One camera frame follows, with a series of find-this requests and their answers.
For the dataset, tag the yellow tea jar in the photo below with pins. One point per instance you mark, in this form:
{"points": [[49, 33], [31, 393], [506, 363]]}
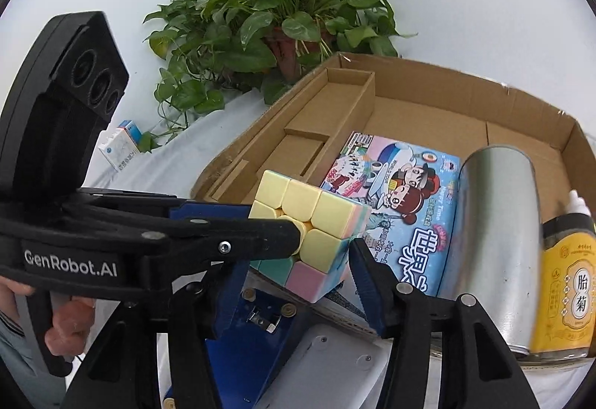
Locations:
{"points": [[565, 323]]}

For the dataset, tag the blue stapler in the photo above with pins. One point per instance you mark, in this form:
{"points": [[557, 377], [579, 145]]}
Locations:
{"points": [[266, 328]]}

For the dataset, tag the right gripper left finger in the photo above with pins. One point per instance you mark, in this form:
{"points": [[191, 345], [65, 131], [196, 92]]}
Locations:
{"points": [[121, 368]]}

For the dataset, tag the brown cardboard box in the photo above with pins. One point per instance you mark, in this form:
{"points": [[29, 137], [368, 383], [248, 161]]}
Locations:
{"points": [[301, 135]]}

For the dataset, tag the white blue medicine box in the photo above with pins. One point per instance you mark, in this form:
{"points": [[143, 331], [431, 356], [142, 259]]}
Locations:
{"points": [[122, 145]]}

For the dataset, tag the colourful puzzle box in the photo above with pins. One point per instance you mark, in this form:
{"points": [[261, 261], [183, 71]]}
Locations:
{"points": [[412, 192]]}

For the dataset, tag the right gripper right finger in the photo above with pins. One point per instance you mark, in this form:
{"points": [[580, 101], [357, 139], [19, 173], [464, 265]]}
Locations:
{"points": [[478, 369]]}

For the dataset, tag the grey plastic tray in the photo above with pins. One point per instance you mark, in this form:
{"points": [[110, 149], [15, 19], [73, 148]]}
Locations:
{"points": [[328, 369]]}

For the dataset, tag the pastel puzzle cube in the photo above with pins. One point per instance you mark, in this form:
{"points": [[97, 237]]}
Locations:
{"points": [[327, 223]]}

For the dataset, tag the green potted plant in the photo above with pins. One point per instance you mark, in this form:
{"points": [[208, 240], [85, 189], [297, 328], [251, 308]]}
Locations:
{"points": [[212, 50]]}

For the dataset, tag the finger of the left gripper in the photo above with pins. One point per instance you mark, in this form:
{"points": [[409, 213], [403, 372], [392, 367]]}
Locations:
{"points": [[186, 208], [261, 231]]}

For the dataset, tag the silver metal can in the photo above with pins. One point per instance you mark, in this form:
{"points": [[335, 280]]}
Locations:
{"points": [[497, 241]]}

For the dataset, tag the left hand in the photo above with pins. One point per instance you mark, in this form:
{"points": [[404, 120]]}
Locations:
{"points": [[71, 323]]}

